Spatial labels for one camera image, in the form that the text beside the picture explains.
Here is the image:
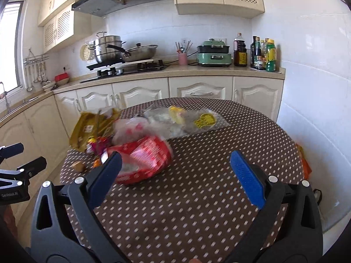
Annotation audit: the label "crushed red soda can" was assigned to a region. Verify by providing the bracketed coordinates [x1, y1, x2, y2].
[101, 135, 173, 185]

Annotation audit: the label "clear plastic bag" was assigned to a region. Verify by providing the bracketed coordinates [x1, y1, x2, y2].
[112, 106, 230, 146]

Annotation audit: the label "small brown nut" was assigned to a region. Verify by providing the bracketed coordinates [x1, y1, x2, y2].
[71, 161, 86, 173]

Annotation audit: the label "lower cream cabinets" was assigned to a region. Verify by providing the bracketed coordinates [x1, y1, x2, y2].
[0, 75, 285, 217]

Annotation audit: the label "gold snack wrapper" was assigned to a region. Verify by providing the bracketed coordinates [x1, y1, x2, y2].
[69, 106, 121, 152]

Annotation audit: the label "brown polka dot tablecloth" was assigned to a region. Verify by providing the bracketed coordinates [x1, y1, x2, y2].
[58, 97, 305, 263]

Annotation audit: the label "red white bowl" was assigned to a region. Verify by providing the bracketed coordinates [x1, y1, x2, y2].
[55, 73, 70, 87]

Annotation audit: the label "hanging utensil rack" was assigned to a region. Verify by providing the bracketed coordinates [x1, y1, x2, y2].
[23, 48, 51, 92]

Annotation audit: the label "black gas stove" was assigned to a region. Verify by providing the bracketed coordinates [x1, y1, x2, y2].
[80, 59, 170, 83]

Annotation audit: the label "white colander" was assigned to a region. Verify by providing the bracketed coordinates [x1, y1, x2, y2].
[80, 43, 95, 61]

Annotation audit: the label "large dark soy sauce bottle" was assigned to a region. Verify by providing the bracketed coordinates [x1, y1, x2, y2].
[234, 33, 247, 67]

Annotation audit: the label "stainless steel stock pot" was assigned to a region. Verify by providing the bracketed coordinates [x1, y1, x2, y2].
[88, 31, 125, 64]

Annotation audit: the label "window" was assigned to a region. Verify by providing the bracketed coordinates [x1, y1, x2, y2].
[1, 1, 24, 93]

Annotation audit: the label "steel wok with lid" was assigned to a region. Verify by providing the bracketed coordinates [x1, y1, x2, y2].
[106, 44, 158, 62]

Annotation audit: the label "green yellow bottle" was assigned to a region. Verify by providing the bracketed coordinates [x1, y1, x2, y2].
[266, 39, 276, 73]

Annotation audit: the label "upper left cream cabinet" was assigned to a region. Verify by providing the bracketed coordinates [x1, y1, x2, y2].
[38, 0, 92, 53]

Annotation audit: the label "green electric grill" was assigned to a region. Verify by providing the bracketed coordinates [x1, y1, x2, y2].
[196, 39, 232, 67]

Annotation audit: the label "pink utensil cup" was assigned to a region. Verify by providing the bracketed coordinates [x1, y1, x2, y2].
[178, 52, 188, 66]

